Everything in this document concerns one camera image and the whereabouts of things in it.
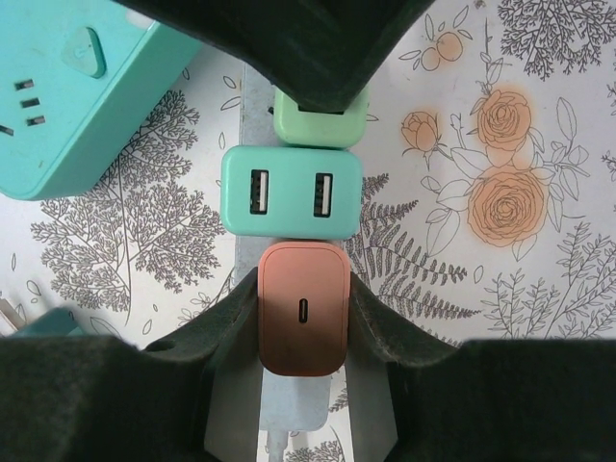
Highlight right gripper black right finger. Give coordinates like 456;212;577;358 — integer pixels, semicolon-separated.
345;269;616;462

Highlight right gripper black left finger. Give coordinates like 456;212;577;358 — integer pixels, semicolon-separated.
0;267;265;462

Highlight light green charger plug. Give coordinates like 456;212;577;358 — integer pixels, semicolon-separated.
272;86;371;148

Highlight grey-blue power strip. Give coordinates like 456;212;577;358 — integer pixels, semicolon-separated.
233;62;336;434

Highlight floral printed tablecloth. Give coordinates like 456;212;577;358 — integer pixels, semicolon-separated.
0;0;616;462

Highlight teal triangular power strip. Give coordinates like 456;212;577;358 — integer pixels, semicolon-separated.
0;0;203;201

